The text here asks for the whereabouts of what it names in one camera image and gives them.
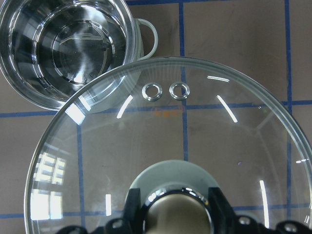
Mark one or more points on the pale green cooking pot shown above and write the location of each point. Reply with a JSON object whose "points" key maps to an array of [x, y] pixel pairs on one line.
{"points": [[49, 49]]}

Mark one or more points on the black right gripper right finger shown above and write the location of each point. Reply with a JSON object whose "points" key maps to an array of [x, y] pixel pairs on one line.
{"points": [[223, 217]]}

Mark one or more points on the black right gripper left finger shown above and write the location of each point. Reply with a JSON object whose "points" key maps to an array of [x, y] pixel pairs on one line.
{"points": [[133, 211]]}

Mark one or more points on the glass pot lid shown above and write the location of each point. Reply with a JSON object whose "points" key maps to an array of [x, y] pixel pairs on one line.
{"points": [[173, 127]]}

